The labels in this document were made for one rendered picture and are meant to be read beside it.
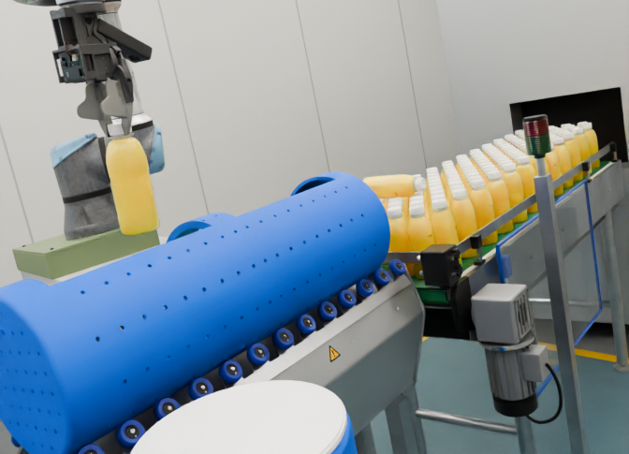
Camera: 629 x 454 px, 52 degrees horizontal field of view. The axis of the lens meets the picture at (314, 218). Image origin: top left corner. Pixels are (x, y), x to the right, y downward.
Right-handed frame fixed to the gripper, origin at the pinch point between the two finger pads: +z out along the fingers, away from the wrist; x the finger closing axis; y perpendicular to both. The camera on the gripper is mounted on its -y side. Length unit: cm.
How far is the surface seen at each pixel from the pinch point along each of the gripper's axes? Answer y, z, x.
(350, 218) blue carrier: -45, 29, 16
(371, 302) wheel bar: -49, 51, 16
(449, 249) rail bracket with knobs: -67, 43, 30
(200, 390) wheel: 3.6, 46.5, 10.5
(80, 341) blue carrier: 23.0, 27.8, 9.5
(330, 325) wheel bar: -34, 50, 14
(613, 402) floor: -176, 145, 48
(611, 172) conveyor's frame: -214, 58, 44
